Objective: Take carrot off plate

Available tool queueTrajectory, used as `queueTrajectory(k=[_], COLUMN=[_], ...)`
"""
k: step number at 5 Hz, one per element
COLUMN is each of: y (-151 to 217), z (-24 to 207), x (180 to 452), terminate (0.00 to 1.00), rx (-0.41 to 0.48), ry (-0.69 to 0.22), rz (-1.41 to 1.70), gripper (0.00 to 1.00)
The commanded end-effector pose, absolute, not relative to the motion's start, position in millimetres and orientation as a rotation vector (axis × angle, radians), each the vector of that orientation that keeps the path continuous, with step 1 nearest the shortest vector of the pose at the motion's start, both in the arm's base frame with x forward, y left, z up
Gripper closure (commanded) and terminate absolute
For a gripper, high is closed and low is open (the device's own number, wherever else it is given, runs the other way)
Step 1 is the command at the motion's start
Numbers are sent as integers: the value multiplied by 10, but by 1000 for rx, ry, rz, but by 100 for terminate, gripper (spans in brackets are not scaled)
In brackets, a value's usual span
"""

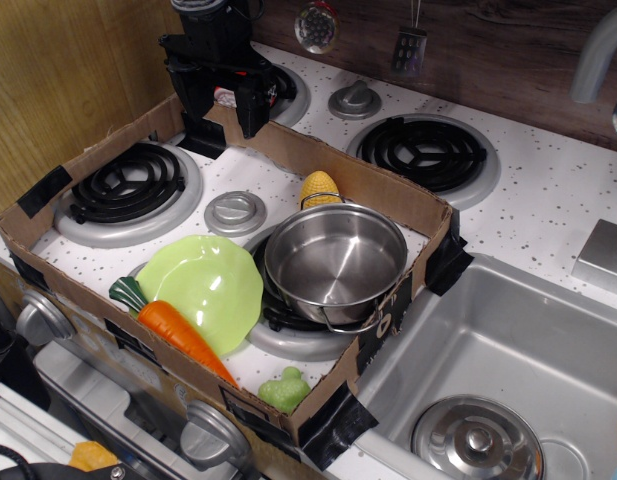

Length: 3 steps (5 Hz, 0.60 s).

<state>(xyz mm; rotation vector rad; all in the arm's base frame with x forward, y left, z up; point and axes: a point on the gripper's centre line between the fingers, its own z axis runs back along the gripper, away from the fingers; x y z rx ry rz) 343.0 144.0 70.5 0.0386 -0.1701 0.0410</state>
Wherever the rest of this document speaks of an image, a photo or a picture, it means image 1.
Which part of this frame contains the black back right burner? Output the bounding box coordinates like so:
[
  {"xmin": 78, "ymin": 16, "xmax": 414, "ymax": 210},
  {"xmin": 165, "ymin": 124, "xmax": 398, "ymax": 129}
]
[{"xmin": 347, "ymin": 114, "xmax": 501, "ymax": 210}]

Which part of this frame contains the grey stove knob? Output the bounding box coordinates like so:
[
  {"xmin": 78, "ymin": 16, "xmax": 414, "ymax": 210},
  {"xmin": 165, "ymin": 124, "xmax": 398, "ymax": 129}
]
[
  {"xmin": 328, "ymin": 80, "xmax": 382, "ymax": 120},
  {"xmin": 204, "ymin": 191, "xmax": 267, "ymax": 237}
]

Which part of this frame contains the grey oven knob left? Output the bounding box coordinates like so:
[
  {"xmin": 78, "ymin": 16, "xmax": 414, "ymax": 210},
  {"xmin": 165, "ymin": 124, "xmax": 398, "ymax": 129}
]
[{"xmin": 16, "ymin": 289, "xmax": 76, "ymax": 346}]

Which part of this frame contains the grey stove knob centre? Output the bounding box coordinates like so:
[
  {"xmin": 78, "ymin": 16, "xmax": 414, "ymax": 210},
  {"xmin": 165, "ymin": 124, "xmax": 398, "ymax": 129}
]
[{"xmin": 204, "ymin": 191, "xmax": 267, "ymax": 237}]

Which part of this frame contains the red white toy cheese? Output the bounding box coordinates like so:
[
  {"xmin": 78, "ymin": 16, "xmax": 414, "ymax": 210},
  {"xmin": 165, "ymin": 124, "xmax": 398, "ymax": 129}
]
[{"xmin": 214, "ymin": 87, "xmax": 237, "ymax": 108}]

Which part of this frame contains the grey toy faucet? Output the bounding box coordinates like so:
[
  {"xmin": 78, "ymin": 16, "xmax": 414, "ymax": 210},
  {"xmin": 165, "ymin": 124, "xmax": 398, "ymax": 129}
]
[{"xmin": 569, "ymin": 7, "xmax": 617, "ymax": 104}]

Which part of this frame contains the grey toy sink basin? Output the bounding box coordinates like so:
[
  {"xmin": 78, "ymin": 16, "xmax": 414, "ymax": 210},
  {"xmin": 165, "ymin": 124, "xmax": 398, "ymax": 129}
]
[{"xmin": 357, "ymin": 255, "xmax": 617, "ymax": 479}]

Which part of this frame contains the brown cardboard fence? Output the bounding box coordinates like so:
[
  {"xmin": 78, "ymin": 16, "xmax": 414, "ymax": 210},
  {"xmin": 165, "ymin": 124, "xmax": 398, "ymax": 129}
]
[{"xmin": 0, "ymin": 96, "xmax": 471, "ymax": 469}]

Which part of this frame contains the green toy vegetable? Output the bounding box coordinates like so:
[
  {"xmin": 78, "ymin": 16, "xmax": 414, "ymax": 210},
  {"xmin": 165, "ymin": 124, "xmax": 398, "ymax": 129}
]
[{"xmin": 258, "ymin": 366, "xmax": 311, "ymax": 414}]

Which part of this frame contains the hanging silver strainer spoon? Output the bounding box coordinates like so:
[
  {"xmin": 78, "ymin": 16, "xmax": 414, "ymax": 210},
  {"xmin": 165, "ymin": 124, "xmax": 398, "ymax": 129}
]
[{"xmin": 294, "ymin": 1, "xmax": 340, "ymax": 55}]

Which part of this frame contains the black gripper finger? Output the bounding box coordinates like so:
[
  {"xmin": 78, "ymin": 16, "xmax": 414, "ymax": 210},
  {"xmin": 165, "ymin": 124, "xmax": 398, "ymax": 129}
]
[
  {"xmin": 236, "ymin": 83, "xmax": 271, "ymax": 139},
  {"xmin": 175, "ymin": 79, "xmax": 214, "ymax": 120}
]

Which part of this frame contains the grey stove knob back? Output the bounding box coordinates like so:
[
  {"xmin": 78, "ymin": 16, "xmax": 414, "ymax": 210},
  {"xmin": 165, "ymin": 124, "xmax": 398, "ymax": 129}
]
[{"xmin": 328, "ymin": 80, "xmax": 382, "ymax": 120}]

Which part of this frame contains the grey faucet base block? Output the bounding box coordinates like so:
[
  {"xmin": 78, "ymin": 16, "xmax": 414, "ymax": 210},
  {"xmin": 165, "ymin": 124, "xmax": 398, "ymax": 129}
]
[{"xmin": 572, "ymin": 219, "xmax": 617, "ymax": 294}]

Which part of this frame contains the orange toy carrot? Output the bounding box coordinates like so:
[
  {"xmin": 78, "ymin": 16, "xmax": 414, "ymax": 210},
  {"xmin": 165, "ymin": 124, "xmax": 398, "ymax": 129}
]
[{"xmin": 109, "ymin": 276, "xmax": 238, "ymax": 387}]

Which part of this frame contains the grey oven knob right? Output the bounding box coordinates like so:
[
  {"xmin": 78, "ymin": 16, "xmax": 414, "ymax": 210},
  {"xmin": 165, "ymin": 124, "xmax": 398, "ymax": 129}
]
[{"xmin": 180, "ymin": 400, "xmax": 252, "ymax": 473}]

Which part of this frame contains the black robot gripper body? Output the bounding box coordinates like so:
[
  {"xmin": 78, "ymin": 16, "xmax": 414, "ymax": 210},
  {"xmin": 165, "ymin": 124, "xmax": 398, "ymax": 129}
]
[{"xmin": 159, "ymin": 9, "xmax": 274, "ymax": 97}]

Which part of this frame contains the black front right burner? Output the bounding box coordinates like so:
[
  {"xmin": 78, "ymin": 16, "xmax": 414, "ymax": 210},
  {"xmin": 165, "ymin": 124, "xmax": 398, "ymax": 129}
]
[{"xmin": 244, "ymin": 226, "xmax": 354, "ymax": 362}]

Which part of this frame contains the stainless steel pot lid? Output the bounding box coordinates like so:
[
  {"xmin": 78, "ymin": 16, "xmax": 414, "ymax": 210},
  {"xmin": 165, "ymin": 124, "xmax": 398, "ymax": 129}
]
[{"xmin": 410, "ymin": 395, "xmax": 546, "ymax": 479}]

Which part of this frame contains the black back left burner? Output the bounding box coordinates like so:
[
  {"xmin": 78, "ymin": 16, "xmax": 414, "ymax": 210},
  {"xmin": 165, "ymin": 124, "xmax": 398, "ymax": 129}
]
[{"xmin": 270, "ymin": 64, "xmax": 311, "ymax": 127}]

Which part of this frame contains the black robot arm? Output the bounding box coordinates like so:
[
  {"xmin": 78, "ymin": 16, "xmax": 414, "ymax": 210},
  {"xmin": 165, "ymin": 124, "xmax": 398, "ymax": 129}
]
[{"xmin": 158, "ymin": 1, "xmax": 276, "ymax": 139}]

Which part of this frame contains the light green plastic plate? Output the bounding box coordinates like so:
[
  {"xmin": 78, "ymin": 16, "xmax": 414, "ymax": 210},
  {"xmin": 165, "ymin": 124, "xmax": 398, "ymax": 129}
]
[{"xmin": 136, "ymin": 235, "xmax": 263, "ymax": 357}]

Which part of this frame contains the yellow sponge object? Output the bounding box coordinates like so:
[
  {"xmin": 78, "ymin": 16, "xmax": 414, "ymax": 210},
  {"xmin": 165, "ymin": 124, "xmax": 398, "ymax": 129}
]
[{"xmin": 68, "ymin": 441, "xmax": 119, "ymax": 472}]

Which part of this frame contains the hanging purple spatula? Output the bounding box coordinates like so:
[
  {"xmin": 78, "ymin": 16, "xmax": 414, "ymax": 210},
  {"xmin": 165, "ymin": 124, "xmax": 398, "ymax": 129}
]
[{"xmin": 390, "ymin": 1, "xmax": 428, "ymax": 78}]

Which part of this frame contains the yellow toy corn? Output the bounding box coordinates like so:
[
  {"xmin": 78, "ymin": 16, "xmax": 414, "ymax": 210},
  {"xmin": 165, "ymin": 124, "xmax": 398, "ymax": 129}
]
[{"xmin": 299, "ymin": 171, "xmax": 341, "ymax": 210}]

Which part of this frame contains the grey oven knob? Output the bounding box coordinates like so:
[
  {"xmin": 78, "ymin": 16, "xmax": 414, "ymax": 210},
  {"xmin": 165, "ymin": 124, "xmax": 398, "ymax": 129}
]
[
  {"xmin": 180, "ymin": 400, "xmax": 252, "ymax": 473},
  {"xmin": 16, "ymin": 289, "xmax": 76, "ymax": 346}
]

